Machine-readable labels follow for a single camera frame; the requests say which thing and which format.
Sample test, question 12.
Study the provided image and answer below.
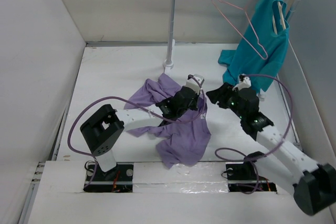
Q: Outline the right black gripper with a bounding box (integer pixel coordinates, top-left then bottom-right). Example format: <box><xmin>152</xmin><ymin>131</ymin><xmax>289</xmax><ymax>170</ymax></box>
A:
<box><xmin>205</xmin><ymin>82</ymin><xmax>245</xmax><ymax>120</ymax></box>

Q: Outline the purple t-shirt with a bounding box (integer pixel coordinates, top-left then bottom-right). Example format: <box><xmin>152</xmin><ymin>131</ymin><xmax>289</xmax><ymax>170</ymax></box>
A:
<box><xmin>128</xmin><ymin>73</ymin><xmax>211</xmax><ymax>169</ymax></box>

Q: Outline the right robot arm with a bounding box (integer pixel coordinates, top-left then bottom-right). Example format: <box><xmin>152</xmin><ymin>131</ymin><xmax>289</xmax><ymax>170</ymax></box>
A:
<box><xmin>206</xmin><ymin>83</ymin><xmax>335</xmax><ymax>216</ymax></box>

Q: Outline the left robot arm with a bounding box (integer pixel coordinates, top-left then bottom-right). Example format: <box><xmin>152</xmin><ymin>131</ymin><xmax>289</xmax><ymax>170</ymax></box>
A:
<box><xmin>80</xmin><ymin>85</ymin><xmax>201</xmax><ymax>180</ymax></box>

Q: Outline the teal t-shirt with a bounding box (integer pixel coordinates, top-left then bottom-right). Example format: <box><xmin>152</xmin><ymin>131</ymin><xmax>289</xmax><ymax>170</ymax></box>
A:
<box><xmin>218</xmin><ymin>0</ymin><xmax>290</xmax><ymax>92</ymax></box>

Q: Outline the wooden hanger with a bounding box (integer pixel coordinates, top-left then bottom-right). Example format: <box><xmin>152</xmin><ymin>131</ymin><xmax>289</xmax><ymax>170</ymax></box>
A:
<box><xmin>272</xmin><ymin>1</ymin><xmax>287</xmax><ymax>35</ymax></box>

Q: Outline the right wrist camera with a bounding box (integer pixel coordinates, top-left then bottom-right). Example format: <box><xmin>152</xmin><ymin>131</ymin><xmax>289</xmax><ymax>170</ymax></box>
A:
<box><xmin>232</xmin><ymin>74</ymin><xmax>251</xmax><ymax>91</ymax></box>

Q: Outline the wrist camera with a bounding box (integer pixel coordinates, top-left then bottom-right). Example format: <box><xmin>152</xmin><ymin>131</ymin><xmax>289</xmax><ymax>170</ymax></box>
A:
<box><xmin>185</xmin><ymin>74</ymin><xmax>204</xmax><ymax>94</ymax></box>
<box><xmin>232</xmin><ymin>74</ymin><xmax>251</xmax><ymax>91</ymax></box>

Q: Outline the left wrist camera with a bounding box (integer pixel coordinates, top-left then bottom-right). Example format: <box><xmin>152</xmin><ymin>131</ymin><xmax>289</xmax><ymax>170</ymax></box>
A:
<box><xmin>185</xmin><ymin>74</ymin><xmax>204</xmax><ymax>94</ymax></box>

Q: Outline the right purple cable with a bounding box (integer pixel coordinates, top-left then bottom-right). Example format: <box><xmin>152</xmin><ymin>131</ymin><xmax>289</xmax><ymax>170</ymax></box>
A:
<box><xmin>214</xmin><ymin>73</ymin><xmax>292</xmax><ymax>195</ymax></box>

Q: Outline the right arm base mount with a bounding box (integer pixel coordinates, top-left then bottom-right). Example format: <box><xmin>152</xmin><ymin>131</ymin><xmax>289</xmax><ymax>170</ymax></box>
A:
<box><xmin>221</xmin><ymin>163</ymin><xmax>277</xmax><ymax>195</ymax></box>

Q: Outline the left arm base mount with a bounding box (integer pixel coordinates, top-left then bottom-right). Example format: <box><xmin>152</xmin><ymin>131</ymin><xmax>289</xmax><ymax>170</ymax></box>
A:
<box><xmin>83</xmin><ymin>161</ymin><xmax>134</xmax><ymax>193</ymax></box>

